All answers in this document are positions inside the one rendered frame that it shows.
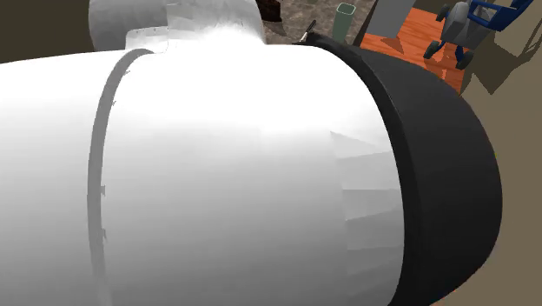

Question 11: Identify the black pen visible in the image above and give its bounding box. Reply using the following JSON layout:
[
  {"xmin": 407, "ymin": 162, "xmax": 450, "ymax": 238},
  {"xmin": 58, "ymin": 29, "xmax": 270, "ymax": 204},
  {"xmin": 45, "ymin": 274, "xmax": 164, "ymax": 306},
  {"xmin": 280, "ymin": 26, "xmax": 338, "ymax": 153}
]
[{"xmin": 298, "ymin": 19, "xmax": 318, "ymax": 43}]

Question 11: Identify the dark brown ribbed object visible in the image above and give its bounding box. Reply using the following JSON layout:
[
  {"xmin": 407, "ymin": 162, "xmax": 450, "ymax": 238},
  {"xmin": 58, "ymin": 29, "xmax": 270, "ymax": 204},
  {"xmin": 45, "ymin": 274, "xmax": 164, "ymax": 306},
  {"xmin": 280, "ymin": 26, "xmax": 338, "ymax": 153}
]
[{"xmin": 256, "ymin": 0, "xmax": 283, "ymax": 23}]

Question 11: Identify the green square tube vase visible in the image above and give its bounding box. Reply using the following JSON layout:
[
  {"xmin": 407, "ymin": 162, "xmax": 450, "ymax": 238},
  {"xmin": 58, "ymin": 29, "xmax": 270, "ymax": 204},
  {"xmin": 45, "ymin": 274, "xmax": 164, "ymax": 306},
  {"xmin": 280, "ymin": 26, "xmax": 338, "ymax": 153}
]
[{"xmin": 331, "ymin": 2, "xmax": 356, "ymax": 45}]

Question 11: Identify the grey panel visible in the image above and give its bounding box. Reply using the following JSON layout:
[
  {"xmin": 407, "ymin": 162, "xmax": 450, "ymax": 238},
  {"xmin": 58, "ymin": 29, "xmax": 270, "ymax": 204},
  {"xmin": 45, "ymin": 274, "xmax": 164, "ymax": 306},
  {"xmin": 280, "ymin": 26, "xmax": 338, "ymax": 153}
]
[{"xmin": 365, "ymin": 0, "xmax": 419, "ymax": 38}]

